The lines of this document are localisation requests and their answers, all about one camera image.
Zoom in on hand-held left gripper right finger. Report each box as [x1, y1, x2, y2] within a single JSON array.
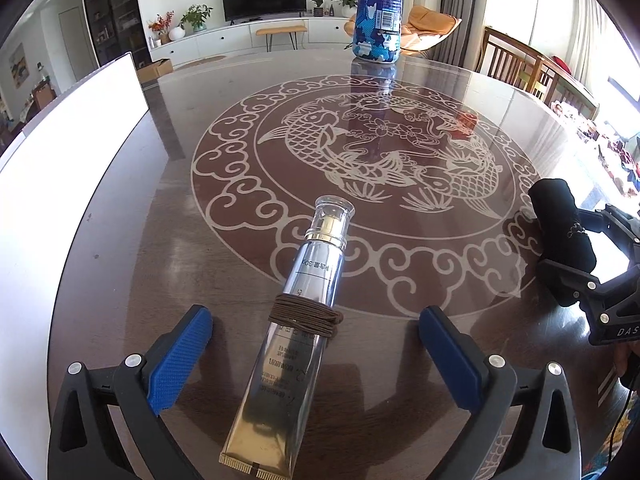
[[419, 305, 583, 480]]

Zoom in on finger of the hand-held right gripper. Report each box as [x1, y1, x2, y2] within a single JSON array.
[[574, 204, 640, 247], [537, 257, 640, 325]]

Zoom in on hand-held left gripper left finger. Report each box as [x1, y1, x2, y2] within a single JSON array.
[[47, 304, 214, 480]]

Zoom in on black cloth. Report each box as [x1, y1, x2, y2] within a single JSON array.
[[529, 178, 598, 307]]

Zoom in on silver cosmetic tube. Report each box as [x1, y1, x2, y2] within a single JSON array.
[[219, 195, 356, 479]]

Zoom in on white cardboard box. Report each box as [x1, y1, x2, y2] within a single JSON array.
[[0, 52, 151, 222]]

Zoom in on slatted wooden chair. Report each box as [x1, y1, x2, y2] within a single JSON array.
[[530, 55, 599, 117], [477, 27, 547, 92]]

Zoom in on orange lounge chair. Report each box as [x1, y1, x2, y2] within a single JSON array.
[[345, 5, 463, 57]]

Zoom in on brown cardboard box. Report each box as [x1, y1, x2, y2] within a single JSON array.
[[136, 58, 174, 84]]

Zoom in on blue camouflage spray can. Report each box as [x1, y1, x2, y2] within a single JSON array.
[[350, 0, 406, 65]]

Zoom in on white television cabinet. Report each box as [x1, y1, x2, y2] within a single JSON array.
[[147, 16, 361, 69]]

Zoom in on white door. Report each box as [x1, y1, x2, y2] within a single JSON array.
[[59, 7, 96, 81]]

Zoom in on red flower plant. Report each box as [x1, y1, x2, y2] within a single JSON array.
[[147, 10, 176, 45]]

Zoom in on green potted plant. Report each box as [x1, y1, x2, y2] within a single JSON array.
[[180, 4, 214, 34]]

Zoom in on wooden bench with metal legs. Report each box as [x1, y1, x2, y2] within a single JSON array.
[[256, 25, 307, 52]]

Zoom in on dark glass display cabinet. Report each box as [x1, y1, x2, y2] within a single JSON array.
[[80, 0, 151, 69]]

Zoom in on wall painting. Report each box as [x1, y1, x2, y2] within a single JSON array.
[[9, 42, 27, 89]]

